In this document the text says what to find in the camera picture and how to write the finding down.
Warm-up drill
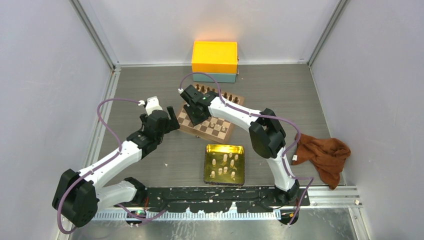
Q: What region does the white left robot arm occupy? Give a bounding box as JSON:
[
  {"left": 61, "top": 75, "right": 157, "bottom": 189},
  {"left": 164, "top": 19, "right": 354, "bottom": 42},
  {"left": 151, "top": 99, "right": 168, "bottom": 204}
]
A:
[{"left": 52, "top": 106, "right": 180, "bottom": 228}]

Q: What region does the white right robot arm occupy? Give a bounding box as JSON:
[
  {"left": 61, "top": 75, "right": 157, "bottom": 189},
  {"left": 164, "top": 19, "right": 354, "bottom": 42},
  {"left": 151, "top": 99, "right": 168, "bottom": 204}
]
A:
[{"left": 178, "top": 85, "right": 300, "bottom": 206}]

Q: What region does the wooden chess board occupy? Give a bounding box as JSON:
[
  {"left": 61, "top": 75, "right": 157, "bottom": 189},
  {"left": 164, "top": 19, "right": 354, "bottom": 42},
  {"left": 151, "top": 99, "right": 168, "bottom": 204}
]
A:
[{"left": 176, "top": 82, "right": 245, "bottom": 145}]

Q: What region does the teal plastic box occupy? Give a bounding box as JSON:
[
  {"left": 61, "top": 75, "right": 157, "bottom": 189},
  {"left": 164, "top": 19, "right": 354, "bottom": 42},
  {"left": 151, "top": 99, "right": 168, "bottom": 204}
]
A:
[{"left": 192, "top": 72, "right": 237, "bottom": 83}]

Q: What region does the yellow plastic box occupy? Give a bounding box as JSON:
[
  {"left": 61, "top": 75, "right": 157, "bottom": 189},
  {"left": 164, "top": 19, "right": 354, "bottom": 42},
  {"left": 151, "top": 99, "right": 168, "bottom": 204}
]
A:
[{"left": 191, "top": 40, "right": 239, "bottom": 74}]

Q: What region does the yellow metal tray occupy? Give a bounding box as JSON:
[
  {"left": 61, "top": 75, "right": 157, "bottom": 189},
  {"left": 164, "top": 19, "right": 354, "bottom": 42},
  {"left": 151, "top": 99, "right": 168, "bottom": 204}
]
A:
[{"left": 203, "top": 144, "right": 246, "bottom": 186}]

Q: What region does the brown cloth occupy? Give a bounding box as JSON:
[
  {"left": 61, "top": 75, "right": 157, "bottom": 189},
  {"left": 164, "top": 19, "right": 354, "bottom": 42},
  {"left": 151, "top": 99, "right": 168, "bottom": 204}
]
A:
[{"left": 292, "top": 133, "right": 351, "bottom": 190}]

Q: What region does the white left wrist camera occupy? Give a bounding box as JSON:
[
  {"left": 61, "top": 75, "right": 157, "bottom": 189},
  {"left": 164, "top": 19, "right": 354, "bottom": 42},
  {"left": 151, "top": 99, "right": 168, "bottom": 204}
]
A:
[{"left": 138, "top": 96, "right": 163, "bottom": 115}]

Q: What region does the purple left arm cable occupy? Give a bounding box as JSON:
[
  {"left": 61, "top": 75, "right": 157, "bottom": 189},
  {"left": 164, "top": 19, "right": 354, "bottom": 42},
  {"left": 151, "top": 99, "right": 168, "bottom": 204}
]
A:
[{"left": 56, "top": 97, "right": 167, "bottom": 235}]

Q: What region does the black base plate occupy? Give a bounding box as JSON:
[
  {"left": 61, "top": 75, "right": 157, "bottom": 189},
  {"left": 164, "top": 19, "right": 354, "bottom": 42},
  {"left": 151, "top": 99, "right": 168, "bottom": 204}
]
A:
[{"left": 114, "top": 186, "right": 311, "bottom": 215}]

